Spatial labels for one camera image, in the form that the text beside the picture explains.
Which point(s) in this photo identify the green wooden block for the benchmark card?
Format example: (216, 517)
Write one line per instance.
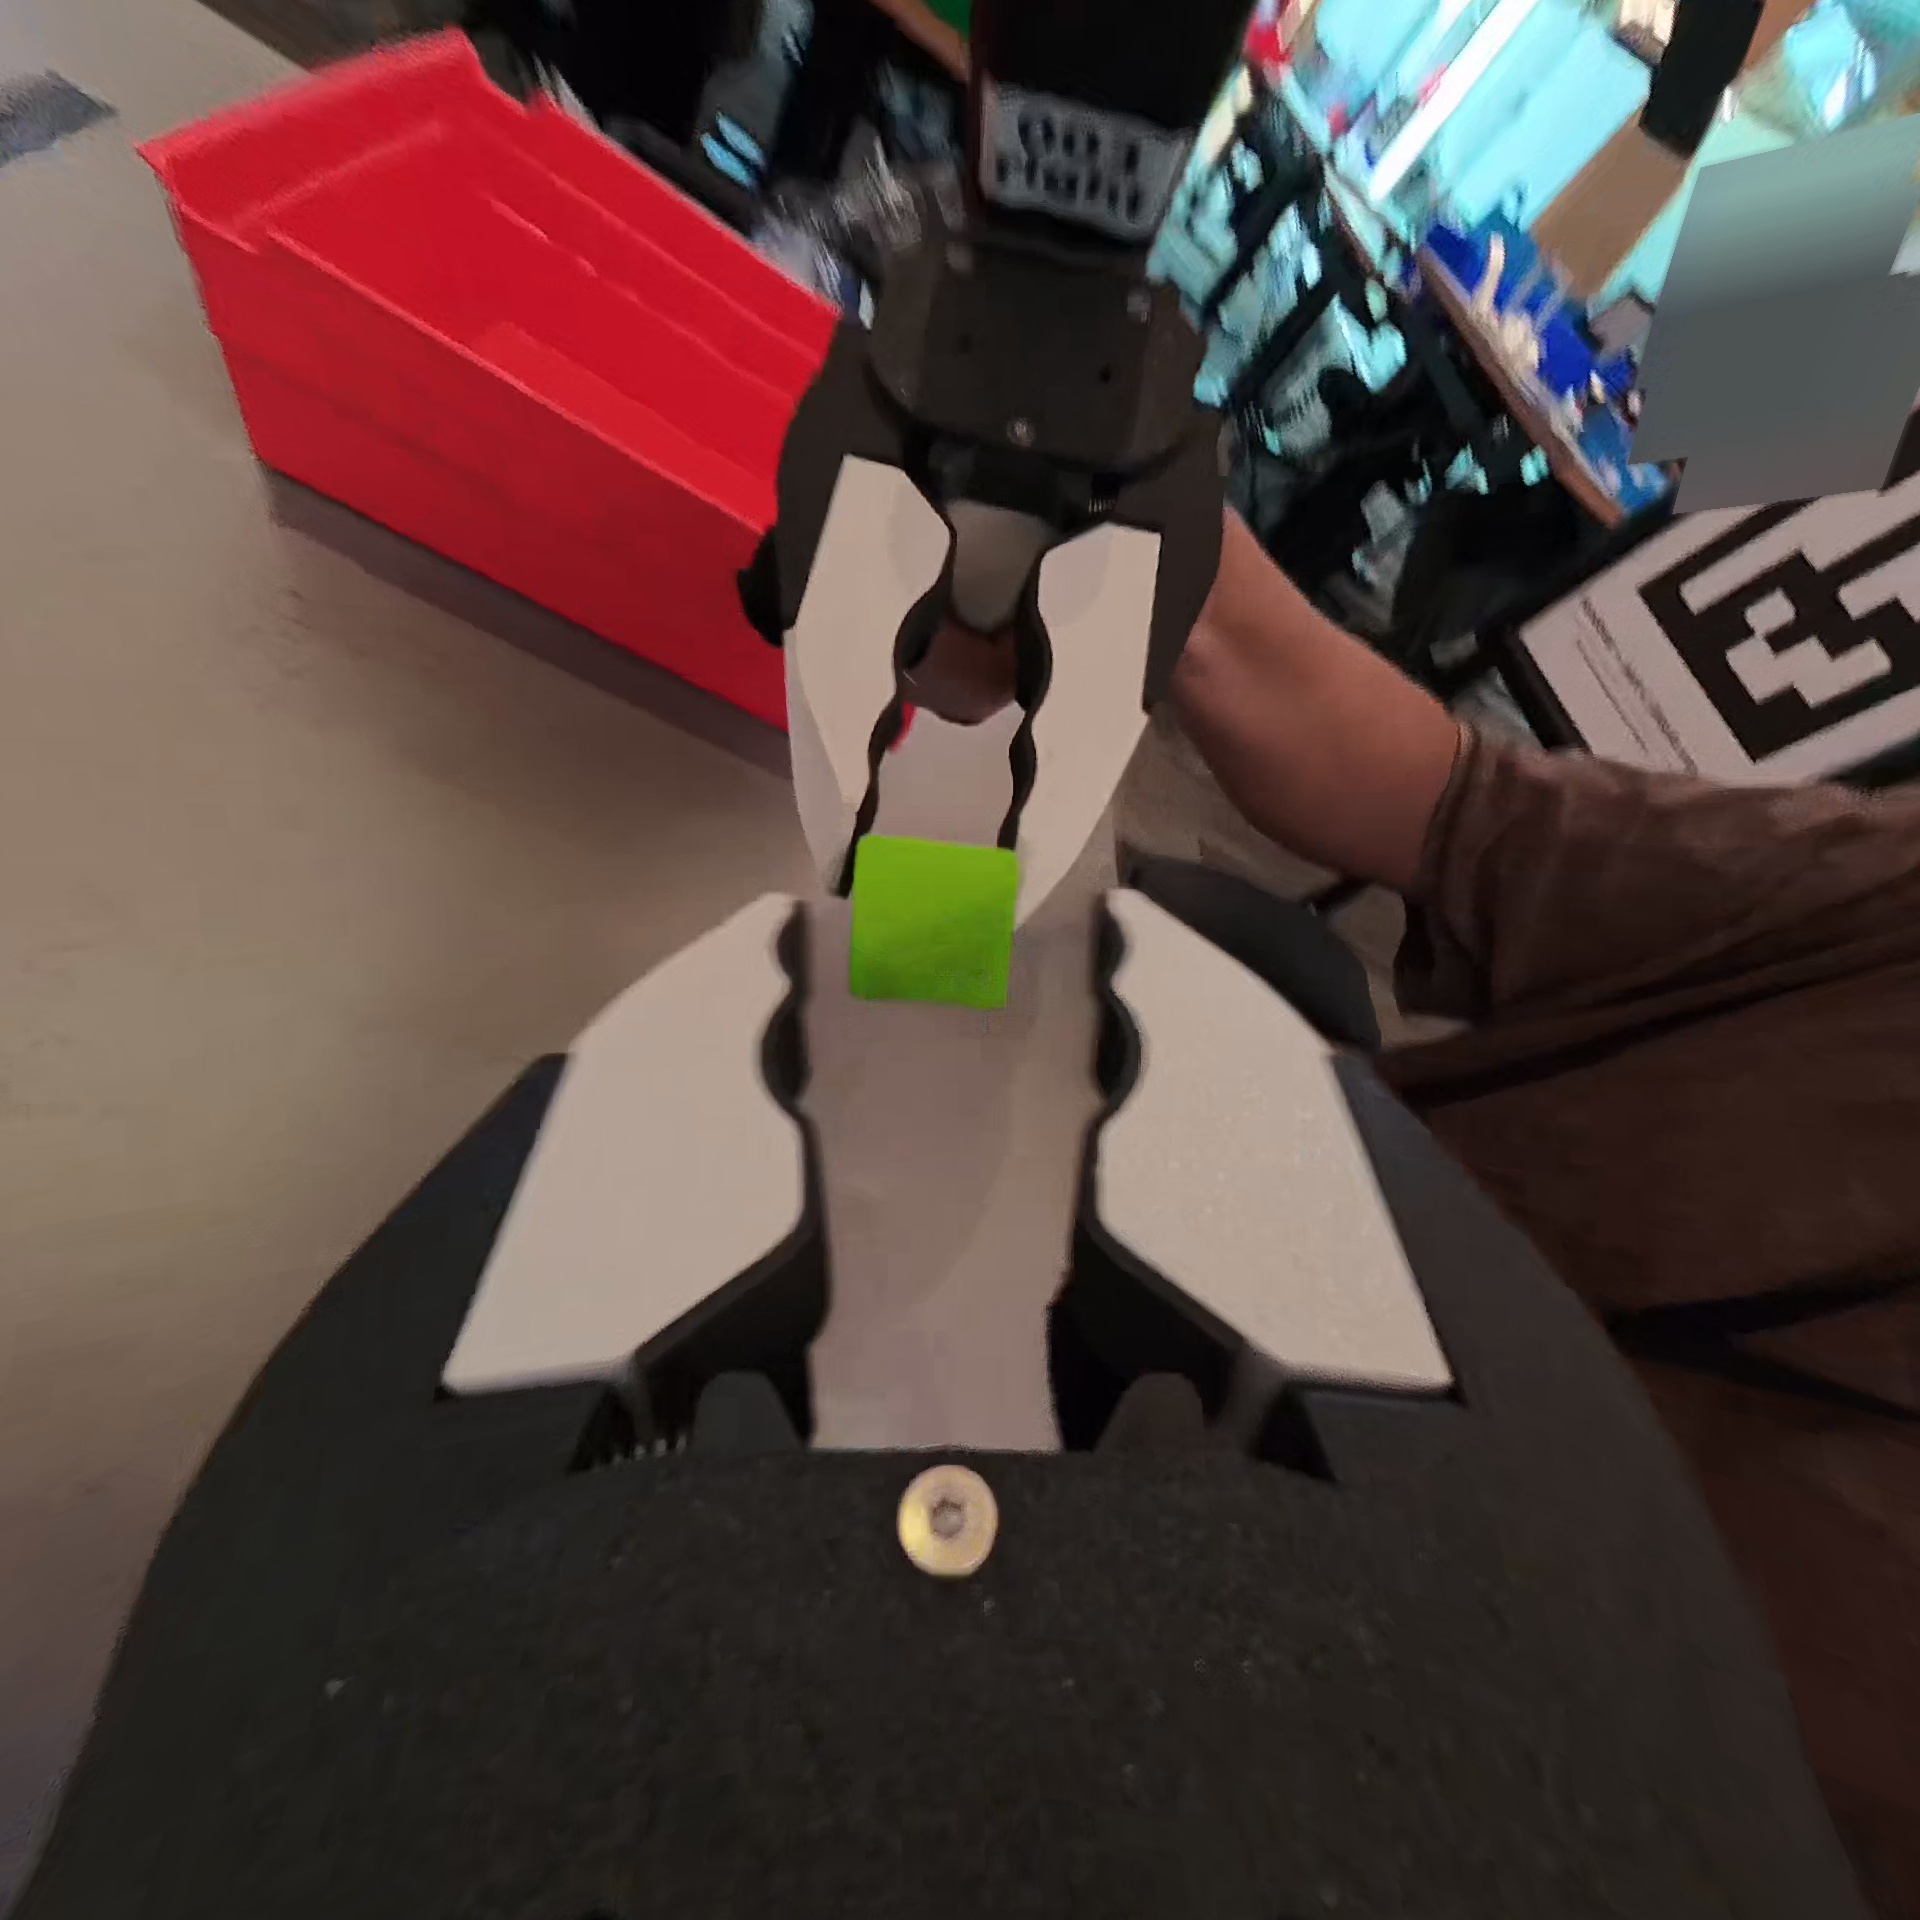
(935, 923)

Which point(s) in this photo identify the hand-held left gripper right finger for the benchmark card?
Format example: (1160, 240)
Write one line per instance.
(1266, 1186)

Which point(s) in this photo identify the grey desk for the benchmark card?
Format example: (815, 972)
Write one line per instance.
(301, 871)

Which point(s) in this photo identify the cardboard box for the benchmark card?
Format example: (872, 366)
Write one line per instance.
(1636, 167)

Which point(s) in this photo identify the red plastic bin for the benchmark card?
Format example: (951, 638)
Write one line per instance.
(511, 391)

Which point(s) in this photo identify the person's brown clothing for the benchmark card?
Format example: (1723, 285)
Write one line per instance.
(1681, 1140)

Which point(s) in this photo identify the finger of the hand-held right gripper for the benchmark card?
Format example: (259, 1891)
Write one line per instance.
(856, 676)
(1086, 706)

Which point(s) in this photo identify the black framed board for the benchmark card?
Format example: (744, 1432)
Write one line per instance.
(1740, 631)

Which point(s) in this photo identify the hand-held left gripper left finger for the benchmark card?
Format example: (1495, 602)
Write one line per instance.
(636, 1186)

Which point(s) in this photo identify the person's right hand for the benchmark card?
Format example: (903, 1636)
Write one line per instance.
(966, 660)

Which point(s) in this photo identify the black office chair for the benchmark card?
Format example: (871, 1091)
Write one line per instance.
(1260, 930)

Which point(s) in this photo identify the person's right forearm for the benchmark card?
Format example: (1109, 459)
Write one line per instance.
(1320, 721)

